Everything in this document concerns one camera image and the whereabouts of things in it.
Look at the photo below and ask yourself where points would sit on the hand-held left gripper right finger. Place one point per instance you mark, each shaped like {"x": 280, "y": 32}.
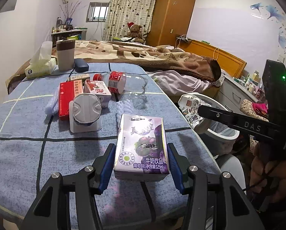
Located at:
{"x": 175, "y": 170}

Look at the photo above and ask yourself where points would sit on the brown teddy bear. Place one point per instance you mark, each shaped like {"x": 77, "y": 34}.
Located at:
{"x": 134, "y": 31}

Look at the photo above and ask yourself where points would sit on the blue checked tablecloth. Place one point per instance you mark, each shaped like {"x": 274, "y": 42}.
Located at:
{"x": 25, "y": 129}

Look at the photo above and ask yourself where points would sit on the pale pink quilt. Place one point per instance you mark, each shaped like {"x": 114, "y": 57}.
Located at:
{"x": 181, "y": 81}

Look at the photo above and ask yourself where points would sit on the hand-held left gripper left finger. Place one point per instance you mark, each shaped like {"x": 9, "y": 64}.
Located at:
{"x": 107, "y": 170}

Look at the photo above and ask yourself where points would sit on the white trash bin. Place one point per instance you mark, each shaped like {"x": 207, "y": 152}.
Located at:
{"x": 225, "y": 136}

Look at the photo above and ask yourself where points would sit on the grey drawer cabinet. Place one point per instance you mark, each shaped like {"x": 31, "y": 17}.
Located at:
{"x": 234, "y": 93}

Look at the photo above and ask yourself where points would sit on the brown patterned blanket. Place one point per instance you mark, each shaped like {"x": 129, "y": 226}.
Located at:
{"x": 138, "y": 55}

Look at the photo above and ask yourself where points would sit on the clear plastic bottle red label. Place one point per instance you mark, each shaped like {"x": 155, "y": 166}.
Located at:
{"x": 115, "y": 81}

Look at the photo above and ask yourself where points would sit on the small orange and white box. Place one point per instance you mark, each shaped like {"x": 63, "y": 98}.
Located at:
{"x": 79, "y": 77}

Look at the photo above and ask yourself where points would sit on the beige cup with brown lid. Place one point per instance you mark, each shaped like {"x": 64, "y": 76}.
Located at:
{"x": 66, "y": 57}

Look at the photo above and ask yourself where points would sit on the heart patterned curtain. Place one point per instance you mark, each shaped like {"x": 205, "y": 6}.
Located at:
{"x": 123, "y": 9}

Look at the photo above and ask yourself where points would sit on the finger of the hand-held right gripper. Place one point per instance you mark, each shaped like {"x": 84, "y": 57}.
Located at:
{"x": 241, "y": 122}

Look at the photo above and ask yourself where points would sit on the red medicine box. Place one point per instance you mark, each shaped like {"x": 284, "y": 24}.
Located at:
{"x": 66, "y": 100}

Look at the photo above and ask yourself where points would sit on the white foam fruit net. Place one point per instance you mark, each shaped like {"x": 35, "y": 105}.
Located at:
{"x": 123, "y": 109}
{"x": 52, "y": 106}

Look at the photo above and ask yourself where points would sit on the pink cloth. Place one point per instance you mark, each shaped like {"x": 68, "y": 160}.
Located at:
{"x": 260, "y": 107}

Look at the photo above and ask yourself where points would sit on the barred window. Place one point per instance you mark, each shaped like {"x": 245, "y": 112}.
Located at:
{"x": 98, "y": 12}

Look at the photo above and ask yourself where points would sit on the white yogurt cup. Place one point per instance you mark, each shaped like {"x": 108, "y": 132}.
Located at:
{"x": 86, "y": 107}

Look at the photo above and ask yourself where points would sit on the white tissue pack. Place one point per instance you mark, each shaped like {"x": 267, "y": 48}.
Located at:
{"x": 39, "y": 68}

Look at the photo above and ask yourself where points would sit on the purple milk drink carton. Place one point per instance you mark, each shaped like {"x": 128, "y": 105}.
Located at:
{"x": 143, "y": 148}

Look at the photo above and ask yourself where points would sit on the white dressing table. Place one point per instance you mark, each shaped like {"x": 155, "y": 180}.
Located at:
{"x": 68, "y": 32}

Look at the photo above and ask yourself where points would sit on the person's right hand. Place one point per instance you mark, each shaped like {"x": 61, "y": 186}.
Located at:
{"x": 281, "y": 175}

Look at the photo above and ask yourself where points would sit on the decorative dried branches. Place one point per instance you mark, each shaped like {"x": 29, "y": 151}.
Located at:
{"x": 70, "y": 9}

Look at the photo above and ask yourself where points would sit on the row of small cosmetic jars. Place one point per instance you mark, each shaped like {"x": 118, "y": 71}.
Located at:
{"x": 249, "y": 81}

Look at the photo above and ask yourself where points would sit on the wooden bed frame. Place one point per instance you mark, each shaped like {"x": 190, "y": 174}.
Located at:
{"x": 226, "y": 57}

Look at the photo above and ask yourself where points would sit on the red milk drink carton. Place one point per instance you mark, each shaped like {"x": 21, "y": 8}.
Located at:
{"x": 97, "y": 88}

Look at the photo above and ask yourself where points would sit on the power strip with chargers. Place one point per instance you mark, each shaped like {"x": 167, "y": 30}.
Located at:
{"x": 183, "y": 38}

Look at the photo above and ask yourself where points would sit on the dark blue glasses case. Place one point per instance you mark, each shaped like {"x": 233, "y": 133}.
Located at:
{"x": 80, "y": 64}

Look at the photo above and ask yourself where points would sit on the wooden wardrobe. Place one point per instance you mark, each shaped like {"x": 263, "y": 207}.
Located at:
{"x": 169, "y": 16}

